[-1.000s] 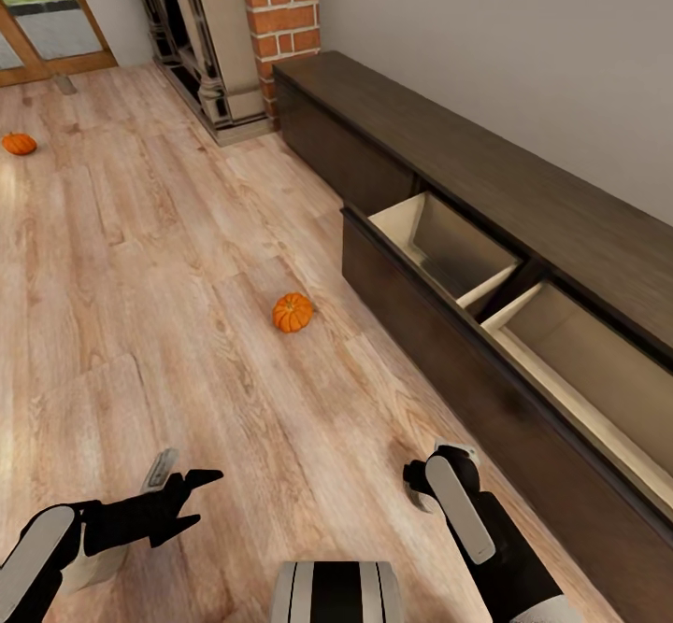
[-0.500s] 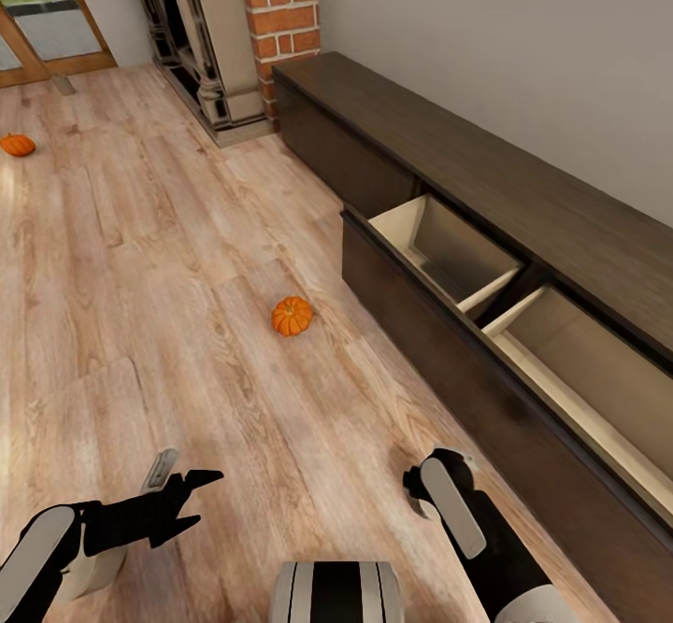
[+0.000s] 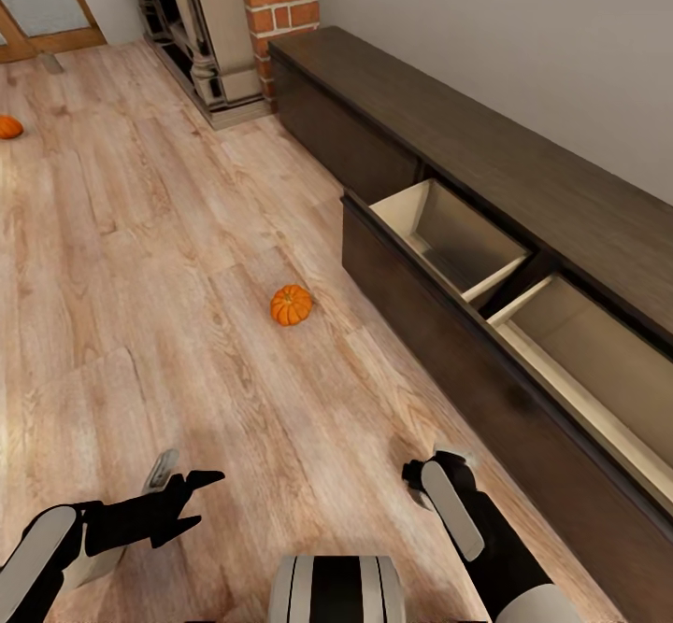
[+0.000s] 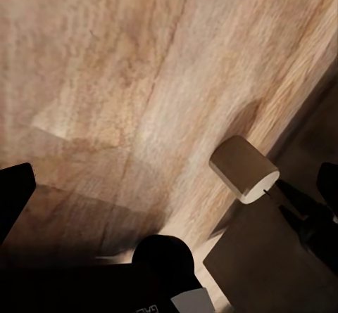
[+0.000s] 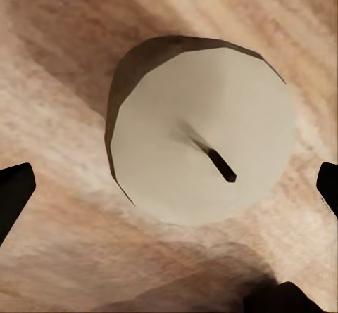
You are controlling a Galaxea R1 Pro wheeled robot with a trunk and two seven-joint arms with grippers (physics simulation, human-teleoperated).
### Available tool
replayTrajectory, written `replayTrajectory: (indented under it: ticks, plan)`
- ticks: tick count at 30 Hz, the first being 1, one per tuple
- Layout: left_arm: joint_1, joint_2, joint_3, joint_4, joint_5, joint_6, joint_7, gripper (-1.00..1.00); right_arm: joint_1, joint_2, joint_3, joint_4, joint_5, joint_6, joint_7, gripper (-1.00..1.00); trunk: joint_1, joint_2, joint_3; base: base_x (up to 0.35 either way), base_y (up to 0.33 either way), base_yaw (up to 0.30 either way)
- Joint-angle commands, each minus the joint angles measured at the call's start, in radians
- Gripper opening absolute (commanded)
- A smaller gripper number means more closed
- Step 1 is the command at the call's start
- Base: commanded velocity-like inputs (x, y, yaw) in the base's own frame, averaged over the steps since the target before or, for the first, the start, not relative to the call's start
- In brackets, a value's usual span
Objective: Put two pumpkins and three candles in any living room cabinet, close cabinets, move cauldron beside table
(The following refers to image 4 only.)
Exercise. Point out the pillar candle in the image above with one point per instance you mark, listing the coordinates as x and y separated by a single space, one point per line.
248 173

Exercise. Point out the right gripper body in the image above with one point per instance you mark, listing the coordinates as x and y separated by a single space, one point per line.
319 235

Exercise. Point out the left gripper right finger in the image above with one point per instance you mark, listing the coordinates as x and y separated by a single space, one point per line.
327 184

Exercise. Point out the cabinet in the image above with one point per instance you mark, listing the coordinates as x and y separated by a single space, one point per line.
259 263

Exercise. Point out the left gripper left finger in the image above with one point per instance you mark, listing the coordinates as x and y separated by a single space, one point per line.
17 184

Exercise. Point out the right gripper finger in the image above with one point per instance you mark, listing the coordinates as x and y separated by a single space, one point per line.
292 219
304 204

